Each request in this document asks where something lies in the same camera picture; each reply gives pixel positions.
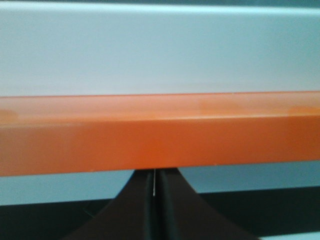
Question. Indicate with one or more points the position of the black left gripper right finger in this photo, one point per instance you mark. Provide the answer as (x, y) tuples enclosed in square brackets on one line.
[(184, 215)]

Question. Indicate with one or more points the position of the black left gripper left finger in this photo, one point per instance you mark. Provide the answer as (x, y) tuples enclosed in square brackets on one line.
[(127, 217)]

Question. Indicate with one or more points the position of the white drawer front panel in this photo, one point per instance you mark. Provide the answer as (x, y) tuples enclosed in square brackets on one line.
[(81, 48)]

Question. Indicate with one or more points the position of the orange drawer handle bar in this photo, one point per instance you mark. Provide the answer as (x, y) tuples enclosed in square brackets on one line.
[(72, 134)]

